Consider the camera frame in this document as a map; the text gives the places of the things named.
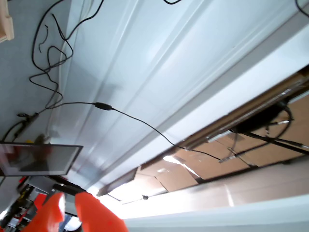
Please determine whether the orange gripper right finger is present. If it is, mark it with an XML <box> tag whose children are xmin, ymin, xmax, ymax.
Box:
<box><xmin>74</xmin><ymin>190</ymin><xmax>130</xmax><ymax>232</ymax></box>

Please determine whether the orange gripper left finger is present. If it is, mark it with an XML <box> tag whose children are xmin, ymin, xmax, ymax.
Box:
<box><xmin>23</xmin><ymin>192</ymin><xmax>66</xmax><ymax>232</ymax></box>

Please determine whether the wooden box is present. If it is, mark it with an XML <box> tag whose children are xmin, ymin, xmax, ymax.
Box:
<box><xmin>0</xmin><ymin>0</ymin><xmax>14</xmax><ymax>44</ymax></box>

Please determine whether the dark laptop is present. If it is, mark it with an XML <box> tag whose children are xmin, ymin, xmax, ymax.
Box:
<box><xmin>0</xmin><ymin>142</ymin><xmax>84</xmax><ymax>177</ymax></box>

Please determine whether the tape roll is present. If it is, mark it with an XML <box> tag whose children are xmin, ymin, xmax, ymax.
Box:
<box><xmin>35</xmin><ymin>133</ymin><xmax>52</xmax><ymax>145</ymax></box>

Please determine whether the grey usb hub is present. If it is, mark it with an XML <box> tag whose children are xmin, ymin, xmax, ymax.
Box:
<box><xmin>17</xmin><ymin>111</ymin><xmax>40</xmax><ymax>121</ymax></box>

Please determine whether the thick black plug cable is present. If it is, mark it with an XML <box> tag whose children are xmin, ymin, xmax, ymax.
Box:
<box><xmin>0</xmin><ymin>115</ymin><xmax>28</xmax><ymax>143</ymax></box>

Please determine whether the black cable with ferrite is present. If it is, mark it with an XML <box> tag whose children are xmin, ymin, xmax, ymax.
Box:
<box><xmin>44</xmin><ymin>101</ymin><xmax>222</xmax><ymax>162</ymax></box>

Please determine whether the short black wire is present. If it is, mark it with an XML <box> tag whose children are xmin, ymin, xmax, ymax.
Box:
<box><xmin>39</xmin><ymin>25</ymin><xmax>50</xmax><ymax>54</ymax></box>

